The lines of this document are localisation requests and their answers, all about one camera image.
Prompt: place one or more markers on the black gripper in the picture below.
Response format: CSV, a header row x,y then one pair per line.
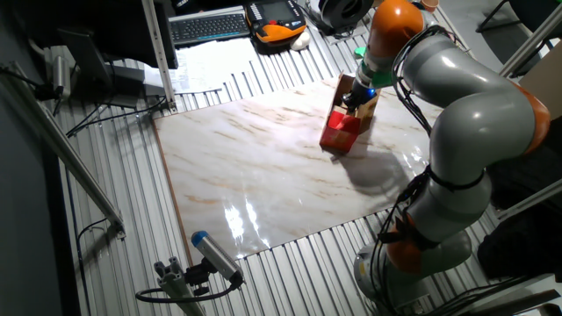
x,y
363,94

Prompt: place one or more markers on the red cardboard box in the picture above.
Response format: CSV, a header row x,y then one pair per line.
x,y
338,138

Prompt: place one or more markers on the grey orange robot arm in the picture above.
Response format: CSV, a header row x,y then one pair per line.
x,y
478,118

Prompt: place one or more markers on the white rounded object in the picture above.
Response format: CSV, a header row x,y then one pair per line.
x,y
300,41

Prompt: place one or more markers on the black filament reel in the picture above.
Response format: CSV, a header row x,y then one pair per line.
x,y
342,13

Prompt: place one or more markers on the orange black teach pendant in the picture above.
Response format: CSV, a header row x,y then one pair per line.
x,y
276,30

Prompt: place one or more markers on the marble pattern board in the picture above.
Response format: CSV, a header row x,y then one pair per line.
x,y
246,175

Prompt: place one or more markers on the tan cup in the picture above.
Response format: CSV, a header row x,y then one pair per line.
x,y
430,4

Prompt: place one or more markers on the white paper sheets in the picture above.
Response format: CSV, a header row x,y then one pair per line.
x,y
206,66

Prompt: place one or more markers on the black keyboard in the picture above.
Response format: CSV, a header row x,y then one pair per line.
x,y
206,27

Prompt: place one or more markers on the beige board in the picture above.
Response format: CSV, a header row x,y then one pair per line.
x,y
544,88

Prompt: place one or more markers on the black chair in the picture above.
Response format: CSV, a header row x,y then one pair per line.
x,y
531,11

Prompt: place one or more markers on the black fabric heap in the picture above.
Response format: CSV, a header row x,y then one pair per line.
x,y
522,246

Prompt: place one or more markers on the black monitor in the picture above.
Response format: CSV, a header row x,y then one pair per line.
x,y
110,30

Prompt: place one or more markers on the dark metal bar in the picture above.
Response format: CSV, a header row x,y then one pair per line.
x,y
513,303

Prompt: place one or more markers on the dark monitor stand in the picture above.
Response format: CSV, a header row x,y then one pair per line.
x,y
88,57

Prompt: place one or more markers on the long slanted aluminium profile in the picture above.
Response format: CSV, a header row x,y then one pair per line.
x,y
66,149

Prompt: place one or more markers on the aluminium profile post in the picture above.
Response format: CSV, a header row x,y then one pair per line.
x,y
531,41
158,52

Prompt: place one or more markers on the silver camera with blue cap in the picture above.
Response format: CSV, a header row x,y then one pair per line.
x,y
215,254

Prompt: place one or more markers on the aluminium profile rail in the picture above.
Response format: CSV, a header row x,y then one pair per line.
x,y
531,199

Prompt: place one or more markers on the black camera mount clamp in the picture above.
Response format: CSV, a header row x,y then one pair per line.
x,y
196,276

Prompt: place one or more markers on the short aluminium mount post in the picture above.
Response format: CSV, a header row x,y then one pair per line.
x,y
175,285

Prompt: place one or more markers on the small silver camera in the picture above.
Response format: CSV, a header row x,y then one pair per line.
x,y
61,74

